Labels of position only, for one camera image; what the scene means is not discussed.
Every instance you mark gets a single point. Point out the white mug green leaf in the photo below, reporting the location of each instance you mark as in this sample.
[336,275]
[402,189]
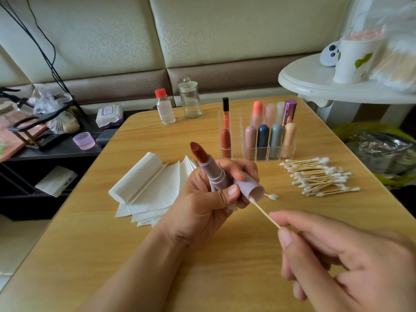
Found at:
[357,61]

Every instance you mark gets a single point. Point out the white panda figure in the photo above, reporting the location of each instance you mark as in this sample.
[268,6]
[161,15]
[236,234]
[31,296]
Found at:
[329,54]

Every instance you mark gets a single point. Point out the black low shelf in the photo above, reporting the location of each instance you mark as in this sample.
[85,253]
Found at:
[58,152]

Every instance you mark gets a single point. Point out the pile of cotton swabs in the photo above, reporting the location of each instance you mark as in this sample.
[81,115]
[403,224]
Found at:
[318,177]

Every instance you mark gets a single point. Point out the red lipstick mauve tube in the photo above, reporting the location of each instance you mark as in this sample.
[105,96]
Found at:
[211,167]

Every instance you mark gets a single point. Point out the mauve lipstick cap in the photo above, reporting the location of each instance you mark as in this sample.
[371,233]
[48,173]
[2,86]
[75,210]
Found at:
[250,187]

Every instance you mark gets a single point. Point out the person's left hand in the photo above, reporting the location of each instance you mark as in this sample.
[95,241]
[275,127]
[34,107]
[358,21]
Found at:
[195,211]

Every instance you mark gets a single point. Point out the small purple plastic cup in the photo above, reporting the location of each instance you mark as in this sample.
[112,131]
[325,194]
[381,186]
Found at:
[84,141]

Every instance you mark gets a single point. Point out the beige padded backrest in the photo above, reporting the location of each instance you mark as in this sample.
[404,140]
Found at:
[253,29]

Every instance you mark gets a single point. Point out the white round side table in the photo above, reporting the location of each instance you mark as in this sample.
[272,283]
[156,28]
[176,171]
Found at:
[309,78]

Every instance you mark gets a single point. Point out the jar with wooden lid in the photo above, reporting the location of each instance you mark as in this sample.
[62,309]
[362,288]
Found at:
[5,108]

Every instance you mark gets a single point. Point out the pink tray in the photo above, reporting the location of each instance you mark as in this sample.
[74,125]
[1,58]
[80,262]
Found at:
[12,143]

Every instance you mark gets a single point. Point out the clear acrylic lipstick organizer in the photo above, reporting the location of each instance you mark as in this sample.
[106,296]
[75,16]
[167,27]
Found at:
[270,136]

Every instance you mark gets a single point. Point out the white power bank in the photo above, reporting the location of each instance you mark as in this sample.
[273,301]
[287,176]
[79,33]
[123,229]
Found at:
[55,181]

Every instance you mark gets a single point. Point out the person's left forearm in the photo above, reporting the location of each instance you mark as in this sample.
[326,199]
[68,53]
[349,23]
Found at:
[130,279]

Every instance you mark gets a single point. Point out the yellow-green bin with bag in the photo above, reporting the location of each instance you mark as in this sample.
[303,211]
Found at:
[383,152]

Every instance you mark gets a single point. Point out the glass jar with lid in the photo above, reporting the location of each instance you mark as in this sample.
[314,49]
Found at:
[190,100]

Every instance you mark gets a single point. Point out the person's right hand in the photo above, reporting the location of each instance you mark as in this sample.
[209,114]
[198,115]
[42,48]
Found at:
[351,269]

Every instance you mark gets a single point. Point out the wet wipes pack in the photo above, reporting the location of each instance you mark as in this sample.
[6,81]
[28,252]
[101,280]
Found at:
[109,116]

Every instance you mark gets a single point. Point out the crumpled clear plastic bag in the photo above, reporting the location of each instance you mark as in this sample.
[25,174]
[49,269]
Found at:
[49,100]

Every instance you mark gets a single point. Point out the thin wooden cotton swab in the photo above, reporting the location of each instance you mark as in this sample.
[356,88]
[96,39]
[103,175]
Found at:
[265,212]
[272,196]

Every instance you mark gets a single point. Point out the stack of white tissues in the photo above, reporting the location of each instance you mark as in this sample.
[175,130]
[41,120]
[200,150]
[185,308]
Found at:
[149,191]

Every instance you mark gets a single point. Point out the clear bottle red cap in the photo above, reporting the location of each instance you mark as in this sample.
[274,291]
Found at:
[165,110]

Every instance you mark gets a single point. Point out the black clip tool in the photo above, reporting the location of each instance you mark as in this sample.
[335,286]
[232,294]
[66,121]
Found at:
[10,94]

